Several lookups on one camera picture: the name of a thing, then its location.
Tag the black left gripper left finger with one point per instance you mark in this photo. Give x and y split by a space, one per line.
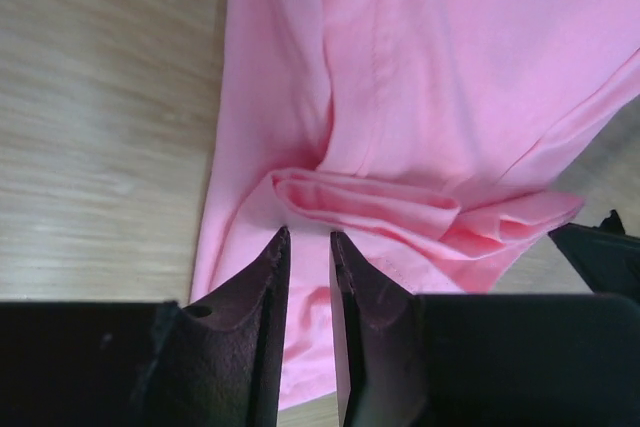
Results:
215 362

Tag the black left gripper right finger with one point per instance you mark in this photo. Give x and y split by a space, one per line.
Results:
405 359

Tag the pink t shirt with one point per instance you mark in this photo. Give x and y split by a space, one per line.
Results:
430 131

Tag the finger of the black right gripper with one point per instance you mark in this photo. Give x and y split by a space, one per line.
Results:
604 256

